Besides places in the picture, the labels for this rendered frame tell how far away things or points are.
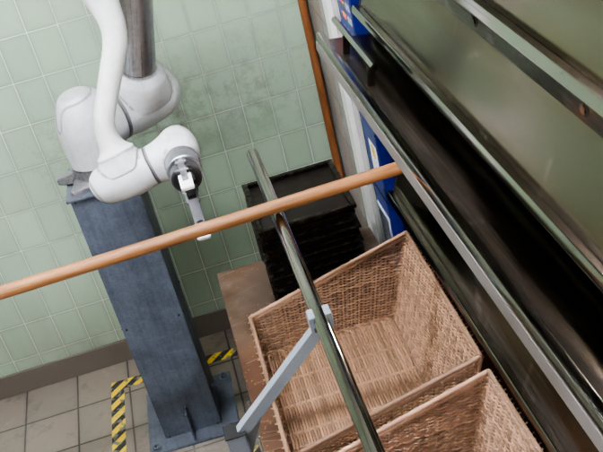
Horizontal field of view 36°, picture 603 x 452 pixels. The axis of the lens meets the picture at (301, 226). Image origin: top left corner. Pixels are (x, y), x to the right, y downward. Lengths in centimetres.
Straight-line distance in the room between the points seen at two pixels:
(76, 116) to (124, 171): 39
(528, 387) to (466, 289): 33
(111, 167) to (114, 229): 49
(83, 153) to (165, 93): 30
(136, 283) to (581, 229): 186
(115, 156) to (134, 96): 42
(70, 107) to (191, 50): 62
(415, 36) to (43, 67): 158
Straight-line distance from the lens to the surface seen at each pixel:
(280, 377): 181
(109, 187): 238
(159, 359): 312
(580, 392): 115
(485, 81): 160
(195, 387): 321
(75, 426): 357
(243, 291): 289
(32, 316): 363
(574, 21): 119
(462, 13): 161
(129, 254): 204
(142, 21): 260
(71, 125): 271
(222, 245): 351
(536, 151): 143
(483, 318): 200
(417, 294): 243
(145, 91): 274
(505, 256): 140
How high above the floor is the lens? 223
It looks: 32 degrees down
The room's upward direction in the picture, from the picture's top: 14 degrees counter-clockwise
